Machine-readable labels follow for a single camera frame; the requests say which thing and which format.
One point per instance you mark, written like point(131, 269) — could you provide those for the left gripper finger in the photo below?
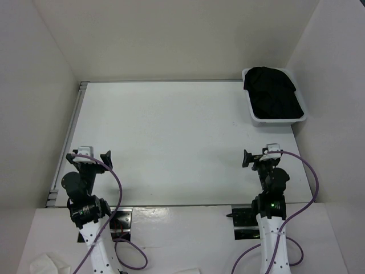
point(70, 157)
point(106, 159)

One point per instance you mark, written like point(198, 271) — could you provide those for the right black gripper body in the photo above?
point(263, 167)

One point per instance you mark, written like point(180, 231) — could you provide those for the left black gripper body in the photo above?
point(88, 172)

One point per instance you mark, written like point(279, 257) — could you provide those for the black pleated skirt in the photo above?
point(272, 94)

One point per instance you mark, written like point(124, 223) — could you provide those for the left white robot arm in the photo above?
point(97, 237)

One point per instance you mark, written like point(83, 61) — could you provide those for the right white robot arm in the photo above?
point(269, 208)

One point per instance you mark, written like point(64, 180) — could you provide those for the crumpled white tissue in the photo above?
point(49, 263)

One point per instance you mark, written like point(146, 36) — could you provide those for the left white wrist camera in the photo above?
point(84, 154)

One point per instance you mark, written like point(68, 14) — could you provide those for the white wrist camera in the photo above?
point(271, 152)
point(84, 154)

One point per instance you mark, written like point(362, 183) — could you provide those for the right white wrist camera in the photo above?
point(271, 152)

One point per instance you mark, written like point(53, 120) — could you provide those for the aluminium table edge rail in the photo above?
point(53, 192)

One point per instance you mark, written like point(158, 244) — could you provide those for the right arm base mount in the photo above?
point(244, 223)

